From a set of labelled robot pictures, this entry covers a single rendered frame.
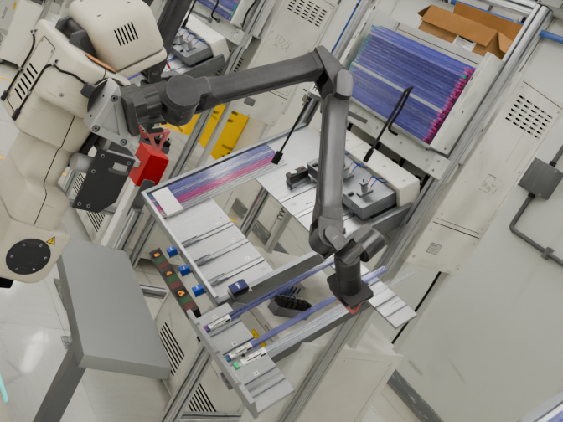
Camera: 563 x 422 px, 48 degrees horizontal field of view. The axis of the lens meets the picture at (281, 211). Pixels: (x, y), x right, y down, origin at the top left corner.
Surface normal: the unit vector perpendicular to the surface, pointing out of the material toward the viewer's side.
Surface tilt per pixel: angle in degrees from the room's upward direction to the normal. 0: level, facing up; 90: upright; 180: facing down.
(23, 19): 90
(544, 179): 90
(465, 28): 75
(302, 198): 43
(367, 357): 90
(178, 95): 52
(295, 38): 90
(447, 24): 80
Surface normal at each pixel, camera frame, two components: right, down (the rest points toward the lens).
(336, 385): 0.48, 0.48
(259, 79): 0.31, -0.26
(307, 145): -0.15, -0.77
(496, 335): -0.74, -0.22
